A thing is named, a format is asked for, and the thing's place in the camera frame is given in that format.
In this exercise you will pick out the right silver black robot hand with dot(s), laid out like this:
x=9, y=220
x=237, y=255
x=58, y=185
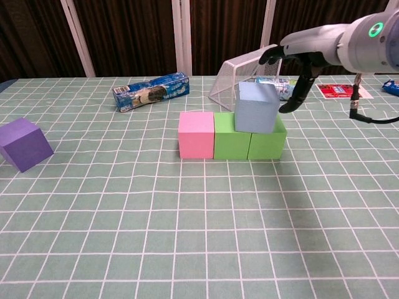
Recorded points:
x=308, y=40

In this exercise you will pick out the small dark blue cookie packet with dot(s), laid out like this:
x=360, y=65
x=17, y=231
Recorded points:
x=392, y=87

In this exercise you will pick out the long blue cookie package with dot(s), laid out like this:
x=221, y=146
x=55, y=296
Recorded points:
x=149, y=92

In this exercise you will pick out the green foam cube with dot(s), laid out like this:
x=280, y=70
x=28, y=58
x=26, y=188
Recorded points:
x=232, y=144
x=268, y=144

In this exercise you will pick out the dark blue table pad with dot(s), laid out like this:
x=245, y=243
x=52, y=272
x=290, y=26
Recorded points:
x=5, y=84

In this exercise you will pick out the pink foam cube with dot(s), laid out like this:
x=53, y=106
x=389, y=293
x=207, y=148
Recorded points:
x=196, y=140

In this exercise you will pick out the red white printed card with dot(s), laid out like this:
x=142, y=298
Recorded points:
x=338, y=91

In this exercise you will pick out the purple foam cube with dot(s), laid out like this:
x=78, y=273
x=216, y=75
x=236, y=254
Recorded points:
x=25, y=146

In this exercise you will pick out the light blue foam cube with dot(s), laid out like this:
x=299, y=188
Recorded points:
x=254, y=112

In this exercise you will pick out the dark brown curtain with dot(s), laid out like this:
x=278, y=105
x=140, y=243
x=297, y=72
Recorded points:
x=131, y=37

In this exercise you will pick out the green checked tablecloth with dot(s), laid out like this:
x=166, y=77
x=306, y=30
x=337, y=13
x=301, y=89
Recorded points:
x=199, y=233

